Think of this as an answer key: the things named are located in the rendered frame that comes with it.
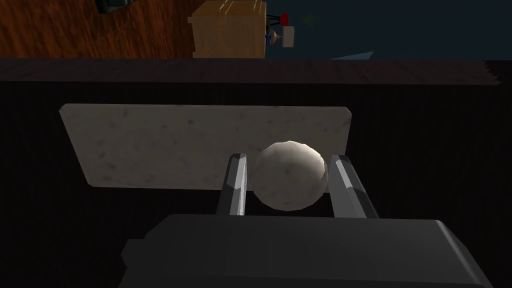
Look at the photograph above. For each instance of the light wooden cabinet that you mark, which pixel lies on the light wooden cabinet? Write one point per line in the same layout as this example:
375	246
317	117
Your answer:
228	32

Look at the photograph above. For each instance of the pale stone ball knob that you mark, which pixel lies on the pale stone ball knob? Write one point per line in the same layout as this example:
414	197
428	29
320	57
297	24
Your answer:
288	176

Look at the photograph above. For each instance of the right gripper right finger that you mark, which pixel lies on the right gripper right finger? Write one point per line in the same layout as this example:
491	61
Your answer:
348	192

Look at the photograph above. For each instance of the pale stone drawer front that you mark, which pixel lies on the pale stone drawer front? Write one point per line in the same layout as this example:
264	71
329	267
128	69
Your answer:
160	148

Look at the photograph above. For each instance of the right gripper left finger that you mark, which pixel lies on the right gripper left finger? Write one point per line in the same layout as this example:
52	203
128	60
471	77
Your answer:
235	186

